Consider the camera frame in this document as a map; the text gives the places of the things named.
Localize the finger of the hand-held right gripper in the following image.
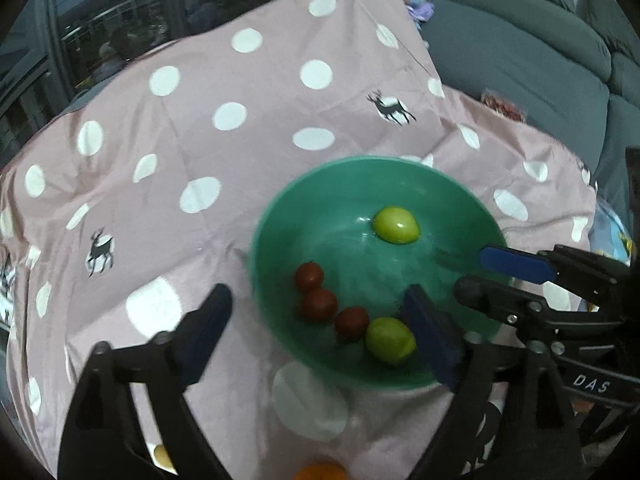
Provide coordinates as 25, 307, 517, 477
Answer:
479, 244, 637, 307
452, 276, 602, 342

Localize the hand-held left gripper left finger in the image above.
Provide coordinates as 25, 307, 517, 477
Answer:
59, 283, 235, 480

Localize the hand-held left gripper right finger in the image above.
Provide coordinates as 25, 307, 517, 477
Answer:
400, 284, 583, 480

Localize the green tomato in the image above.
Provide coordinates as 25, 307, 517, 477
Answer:
372, 206, 421, 246
365, 316, 417, 366

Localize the red tomato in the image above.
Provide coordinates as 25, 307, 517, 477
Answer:
293, 261, 325, 292
300, 288, 339, 322
334, 306, 371, 343

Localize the yellow apricot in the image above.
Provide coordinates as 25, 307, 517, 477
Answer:
152, 444, 176, 475

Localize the green plastic bowl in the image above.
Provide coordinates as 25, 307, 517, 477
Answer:
248, 156, 508, 392

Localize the orange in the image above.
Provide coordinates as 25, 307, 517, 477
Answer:
295, 460, 348, 480

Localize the light blue printed sheet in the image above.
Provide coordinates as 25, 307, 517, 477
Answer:
590, 195, 638, 268

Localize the red snack packet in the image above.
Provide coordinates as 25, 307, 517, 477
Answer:
481, 91, 526, 122

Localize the pink polka dot blanket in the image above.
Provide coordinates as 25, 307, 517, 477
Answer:
0, 0, 601, 480

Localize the grey sofa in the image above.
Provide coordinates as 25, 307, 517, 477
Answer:
420, 0, 640, 191

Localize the purple cloth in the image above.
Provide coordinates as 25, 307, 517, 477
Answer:
400, 0, 436, 23

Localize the dark window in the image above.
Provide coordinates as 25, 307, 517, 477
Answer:
0, 0, 301, 126

